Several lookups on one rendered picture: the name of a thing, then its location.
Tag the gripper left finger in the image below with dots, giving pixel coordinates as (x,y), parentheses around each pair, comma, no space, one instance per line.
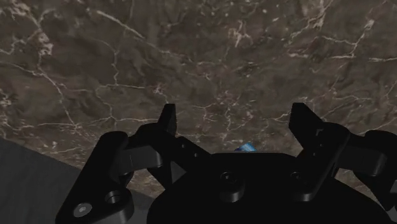
(124,161)

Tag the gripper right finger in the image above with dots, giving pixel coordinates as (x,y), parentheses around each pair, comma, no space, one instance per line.
(322,145)

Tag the small blue object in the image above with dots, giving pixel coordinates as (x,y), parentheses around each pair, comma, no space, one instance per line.
(246,147)

